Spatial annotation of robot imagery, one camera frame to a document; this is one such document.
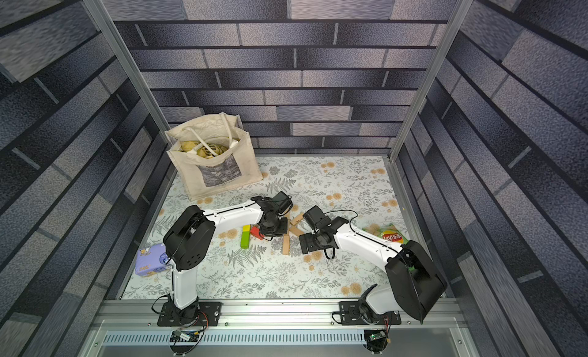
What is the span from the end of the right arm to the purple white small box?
1.69ft

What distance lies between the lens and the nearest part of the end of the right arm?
0.62 meters

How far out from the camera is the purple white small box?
0.80 m
